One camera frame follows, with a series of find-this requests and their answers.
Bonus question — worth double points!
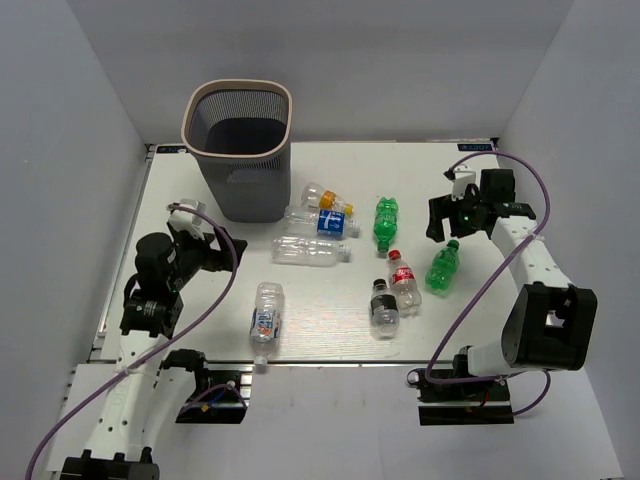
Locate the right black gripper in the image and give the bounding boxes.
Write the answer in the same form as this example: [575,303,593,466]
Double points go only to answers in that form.
[427,186,486,243]

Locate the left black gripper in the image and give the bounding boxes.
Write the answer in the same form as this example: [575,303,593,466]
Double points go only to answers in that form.
[168,226,248,291]

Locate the green bottle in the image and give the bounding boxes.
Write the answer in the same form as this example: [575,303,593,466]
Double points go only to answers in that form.
[373,197,399,253]
[425,239,459,297]

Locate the clear unlabelled plastic bottle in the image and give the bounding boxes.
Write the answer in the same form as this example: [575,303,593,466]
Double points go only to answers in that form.
[271,235,351,267]

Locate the clear bottle blue orange label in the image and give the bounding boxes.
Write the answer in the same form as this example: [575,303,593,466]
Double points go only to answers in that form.
[249,282,285,373]

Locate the clear bottle orange cap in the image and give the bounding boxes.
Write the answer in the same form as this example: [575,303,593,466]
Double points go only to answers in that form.
[301,182,353,216]

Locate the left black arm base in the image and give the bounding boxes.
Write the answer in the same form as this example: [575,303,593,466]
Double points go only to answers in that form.
[176,363,253,425]

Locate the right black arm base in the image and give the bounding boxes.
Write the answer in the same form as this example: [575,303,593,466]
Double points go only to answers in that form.
[406,368,514,426]

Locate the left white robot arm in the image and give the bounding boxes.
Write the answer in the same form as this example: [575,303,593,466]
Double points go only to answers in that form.
[60,221,248,479]

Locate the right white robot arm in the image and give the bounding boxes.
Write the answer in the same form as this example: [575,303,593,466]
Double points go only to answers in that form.
[427,165,598,399]

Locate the grey mesh waste bin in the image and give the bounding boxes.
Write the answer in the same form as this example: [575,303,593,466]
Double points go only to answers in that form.
[181,79,293,223]

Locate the clear bottle red label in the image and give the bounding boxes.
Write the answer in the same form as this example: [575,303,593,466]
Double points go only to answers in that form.
[388,250,422,316]

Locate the clear bottle black label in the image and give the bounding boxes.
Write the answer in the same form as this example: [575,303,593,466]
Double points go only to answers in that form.
[370,278,400,339]

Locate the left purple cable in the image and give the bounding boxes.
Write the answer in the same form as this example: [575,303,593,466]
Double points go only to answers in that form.
[24,201,240,480]

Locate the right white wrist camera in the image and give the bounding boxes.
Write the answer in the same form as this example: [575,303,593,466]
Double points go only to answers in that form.
[444,164,476,201]

